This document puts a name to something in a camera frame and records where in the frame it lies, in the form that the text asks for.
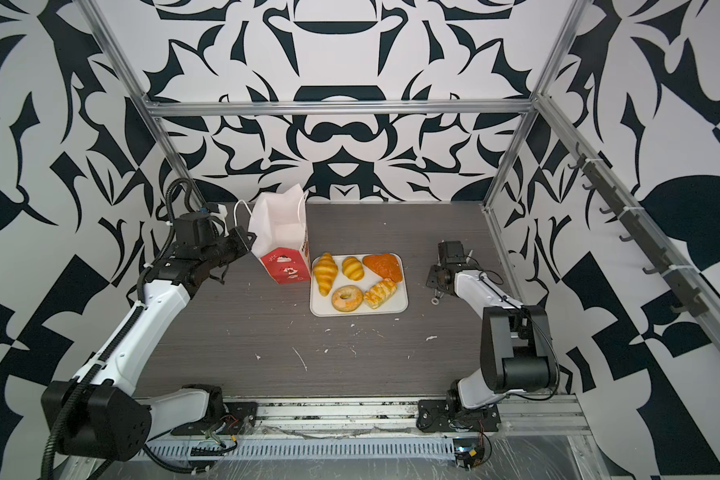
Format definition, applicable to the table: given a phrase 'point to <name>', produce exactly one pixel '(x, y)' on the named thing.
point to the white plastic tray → (323, 306)
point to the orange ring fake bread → (347, 298)
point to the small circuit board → (468, 452)
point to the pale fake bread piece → (380, 293)
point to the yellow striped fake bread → (353, 268)
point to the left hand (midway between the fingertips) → (256, 228)
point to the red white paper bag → (281, 241)
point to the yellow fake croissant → (325, 271)
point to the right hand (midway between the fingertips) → (443, 277)
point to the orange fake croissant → (386, 264)
